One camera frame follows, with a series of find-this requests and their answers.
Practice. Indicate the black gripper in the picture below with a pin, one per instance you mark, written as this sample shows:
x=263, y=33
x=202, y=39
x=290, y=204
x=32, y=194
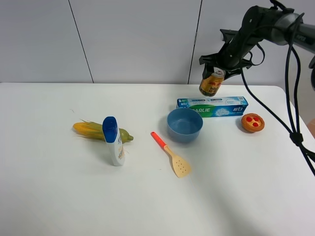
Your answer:
x=230, y=58

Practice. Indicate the gold drink can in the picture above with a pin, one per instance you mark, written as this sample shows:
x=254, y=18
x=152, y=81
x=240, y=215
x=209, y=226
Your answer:
x=210, y=86

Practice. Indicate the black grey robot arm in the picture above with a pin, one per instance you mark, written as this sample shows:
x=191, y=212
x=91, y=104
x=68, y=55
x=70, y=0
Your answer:
x=277, y=24

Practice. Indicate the green blue toothpaste box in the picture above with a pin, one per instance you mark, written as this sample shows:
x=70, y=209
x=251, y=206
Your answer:
x=210, y=107

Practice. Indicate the toy fruit tart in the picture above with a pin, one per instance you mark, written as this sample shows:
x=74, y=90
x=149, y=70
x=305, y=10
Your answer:
x=252, y=122

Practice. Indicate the blue plastic bowl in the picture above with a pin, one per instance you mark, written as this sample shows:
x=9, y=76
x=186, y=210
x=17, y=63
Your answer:
x=184, y=125

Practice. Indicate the white bottle blue cap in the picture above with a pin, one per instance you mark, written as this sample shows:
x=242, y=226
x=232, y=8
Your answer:
x=113, y=139

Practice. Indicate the yellow corn cob toy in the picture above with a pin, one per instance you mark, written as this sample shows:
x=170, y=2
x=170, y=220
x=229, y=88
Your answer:
x=92, y=130

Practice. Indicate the orange handled slotted spatula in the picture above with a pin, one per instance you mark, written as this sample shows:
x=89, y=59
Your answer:
x=180, y=167

